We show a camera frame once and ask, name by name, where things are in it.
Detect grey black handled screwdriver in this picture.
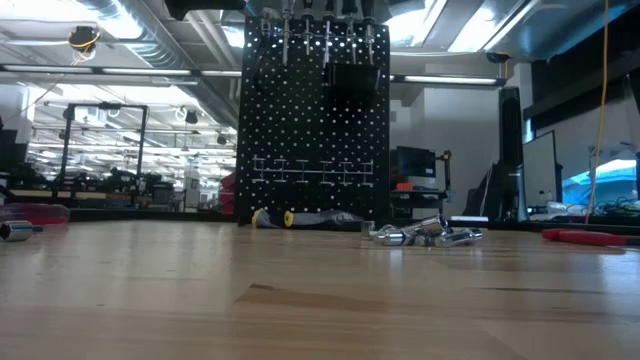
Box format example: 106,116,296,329
321,0,337,69
301,0,315,57

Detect black frame robot station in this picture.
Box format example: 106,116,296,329
59,102,150,194

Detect chrome wire hook rack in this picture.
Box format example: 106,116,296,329
257,7,376,45

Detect black aluminium table frame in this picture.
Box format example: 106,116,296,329
0,205,640,237

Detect white upright panel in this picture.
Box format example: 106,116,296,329
522,130,565,222

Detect black metal pegboard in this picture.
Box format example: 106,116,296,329
234,17,392,225

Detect black ceiling device yellow cable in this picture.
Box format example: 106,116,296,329
67,25,102,57

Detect yellow grey tool at rack base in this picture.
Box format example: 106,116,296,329
283,209,365,232

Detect black computer monitor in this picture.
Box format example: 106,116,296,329
394,146,437,179

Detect red handled pliers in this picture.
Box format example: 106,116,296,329
541,228,640,248

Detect black tower column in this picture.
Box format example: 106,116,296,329
498,86,525,222

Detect grey black work glove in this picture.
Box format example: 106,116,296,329
251,208,284,230

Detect translucent red handled screwdriver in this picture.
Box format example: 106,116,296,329
0,202,72,227

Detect red-handled pliers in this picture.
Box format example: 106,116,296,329
251,155,375,188

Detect silver ceiling duct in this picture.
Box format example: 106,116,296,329
74,0,241,129

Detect tangled cables pile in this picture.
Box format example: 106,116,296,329
529,197,640,221

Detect blue cover sheet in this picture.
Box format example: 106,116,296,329
562,158,640,206

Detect long ceiling light bar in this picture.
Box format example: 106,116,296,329
0,62,242,86

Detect black pegboard bin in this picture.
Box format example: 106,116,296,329
323,63,381,99

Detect blue handled screwdriver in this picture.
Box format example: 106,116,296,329
279,0,296,67

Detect red rounded object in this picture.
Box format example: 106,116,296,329
219,172,237,215

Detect short ceiling light bar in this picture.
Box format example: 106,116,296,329
389,73,507,87

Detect cluttered background workbench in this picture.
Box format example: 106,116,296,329
0,167,176,209

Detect black blue dotted screwdriver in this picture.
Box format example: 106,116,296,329
341,0,359,66

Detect black monitor desk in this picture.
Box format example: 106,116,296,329
389,189,451,217

